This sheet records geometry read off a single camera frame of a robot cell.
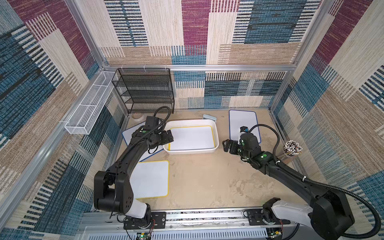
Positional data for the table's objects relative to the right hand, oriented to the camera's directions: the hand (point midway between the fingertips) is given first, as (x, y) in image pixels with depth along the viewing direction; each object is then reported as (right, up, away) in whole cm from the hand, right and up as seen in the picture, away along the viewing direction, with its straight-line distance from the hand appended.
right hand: (231, 145), depth 85 cm
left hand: (-36, +3, +2) cm, 36 cm away
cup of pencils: (+29, 0, -7) cm, 30 cm away
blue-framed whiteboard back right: (+13, +16, +30) cm, 37 cm away
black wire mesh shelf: (-55, +37, +24) cm, 71 cm away
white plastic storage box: (-34, +13, +34) cm, 50 cm away
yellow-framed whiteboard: (-22, +3, +18) cm, 29 cm away
